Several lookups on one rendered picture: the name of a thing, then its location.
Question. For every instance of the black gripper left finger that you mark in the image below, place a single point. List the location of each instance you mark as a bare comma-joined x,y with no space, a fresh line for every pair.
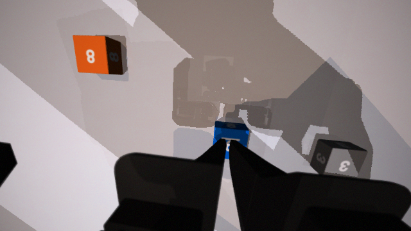
174,181

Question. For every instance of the orange block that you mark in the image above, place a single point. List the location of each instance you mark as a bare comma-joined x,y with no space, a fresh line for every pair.
98,54

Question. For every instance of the blue digit block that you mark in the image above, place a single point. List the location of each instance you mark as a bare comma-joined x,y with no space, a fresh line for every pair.
231,131

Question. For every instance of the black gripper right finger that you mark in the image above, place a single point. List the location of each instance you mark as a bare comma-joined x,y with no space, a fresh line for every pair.
268,199

